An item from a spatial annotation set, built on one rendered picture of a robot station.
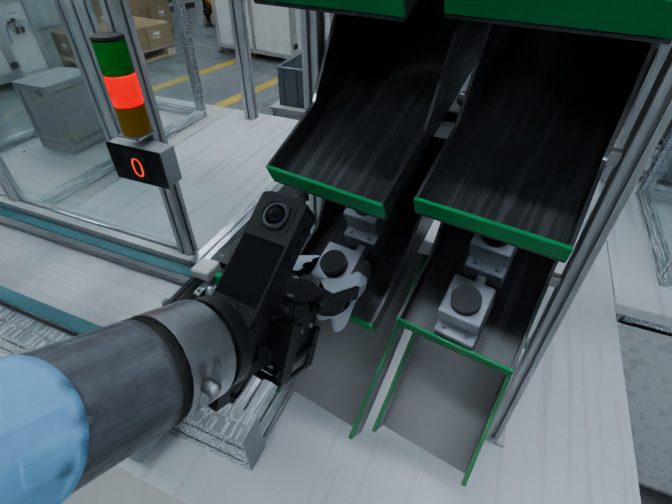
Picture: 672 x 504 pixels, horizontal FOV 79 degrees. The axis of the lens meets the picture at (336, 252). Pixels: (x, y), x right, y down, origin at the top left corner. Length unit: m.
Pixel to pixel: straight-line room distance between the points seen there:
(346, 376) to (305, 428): 0.19
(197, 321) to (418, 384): 0.41
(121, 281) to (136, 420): 0.81
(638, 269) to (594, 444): 0.55
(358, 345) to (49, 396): 0.46
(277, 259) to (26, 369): 0.17
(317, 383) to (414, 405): 0.15
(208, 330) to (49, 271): 0.90
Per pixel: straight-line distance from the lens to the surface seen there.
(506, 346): 0.49
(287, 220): 0.33
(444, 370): 0.62
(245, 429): 0.70
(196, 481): 0.79
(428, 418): 0.63
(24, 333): 0.97
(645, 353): 1.29
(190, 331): 0.28
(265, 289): 0.32
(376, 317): 0.47
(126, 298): 1.00
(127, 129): 0.81
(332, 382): 0.64
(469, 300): 0.43
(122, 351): 0.26
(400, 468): 0.77
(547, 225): 0.39
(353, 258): 0.45
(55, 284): 1.12
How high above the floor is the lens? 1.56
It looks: 40 degrees down
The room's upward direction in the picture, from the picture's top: straight up
